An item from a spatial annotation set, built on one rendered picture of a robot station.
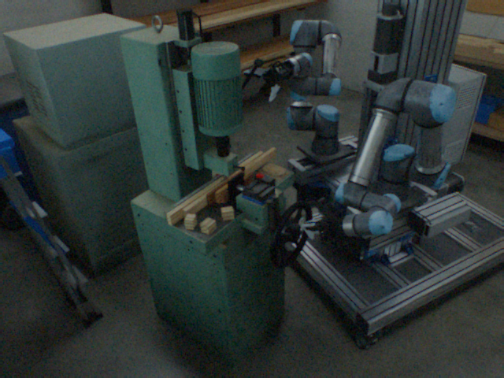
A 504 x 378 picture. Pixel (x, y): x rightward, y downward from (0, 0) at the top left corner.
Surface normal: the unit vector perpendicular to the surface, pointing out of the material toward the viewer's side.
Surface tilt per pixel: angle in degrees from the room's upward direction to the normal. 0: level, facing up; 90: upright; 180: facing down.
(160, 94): 90
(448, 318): 1
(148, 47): 90
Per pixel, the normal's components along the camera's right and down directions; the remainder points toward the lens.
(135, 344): -0.04, -0.83
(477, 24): -0.72, 0.40
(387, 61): 0.48, 0.48
